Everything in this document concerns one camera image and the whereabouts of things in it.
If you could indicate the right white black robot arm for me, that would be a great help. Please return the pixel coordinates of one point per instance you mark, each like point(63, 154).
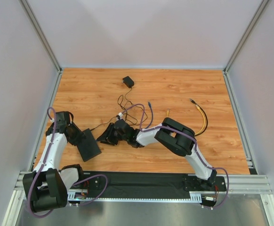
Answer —
point(176, 137)

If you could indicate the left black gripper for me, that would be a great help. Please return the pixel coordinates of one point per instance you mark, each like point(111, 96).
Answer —
point(81, 135)

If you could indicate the left aluminium frame post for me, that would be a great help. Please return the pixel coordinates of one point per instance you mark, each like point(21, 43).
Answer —
point(39, 31)

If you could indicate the grey slotted cable duct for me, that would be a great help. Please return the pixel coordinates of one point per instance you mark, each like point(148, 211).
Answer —
point(77, 197)

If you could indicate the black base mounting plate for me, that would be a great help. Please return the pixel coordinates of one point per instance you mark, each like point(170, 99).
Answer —
point(95, 186)

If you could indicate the right aluminium frame post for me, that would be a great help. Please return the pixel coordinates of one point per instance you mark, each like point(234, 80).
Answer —
point(249, 29)

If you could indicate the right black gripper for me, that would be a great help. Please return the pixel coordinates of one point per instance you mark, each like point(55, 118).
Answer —
point(114, 133)

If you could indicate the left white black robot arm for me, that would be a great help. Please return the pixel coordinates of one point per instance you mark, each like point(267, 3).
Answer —
point(46, 188)

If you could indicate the aluminium frame post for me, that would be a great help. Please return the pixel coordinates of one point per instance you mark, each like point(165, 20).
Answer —
point(39, 31)
point(249, 29)

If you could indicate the black network switch box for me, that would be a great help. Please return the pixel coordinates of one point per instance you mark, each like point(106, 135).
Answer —
point(87, 146)

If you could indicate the front aluminium frame rail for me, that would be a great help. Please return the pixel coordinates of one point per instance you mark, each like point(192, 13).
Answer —
point(236, 184)

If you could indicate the black power adapter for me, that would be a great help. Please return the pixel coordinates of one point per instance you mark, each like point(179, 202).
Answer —
point(128, 82)

